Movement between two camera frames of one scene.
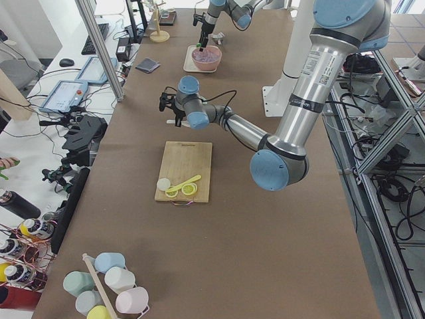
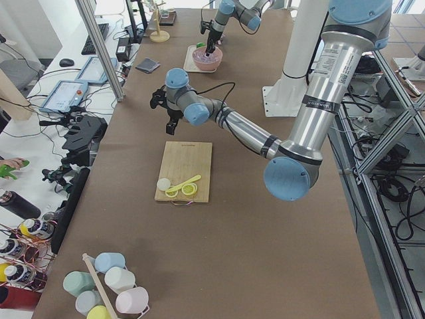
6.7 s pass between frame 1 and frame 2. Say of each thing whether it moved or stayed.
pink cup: stayed
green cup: stayed
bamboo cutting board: stayed
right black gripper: moved
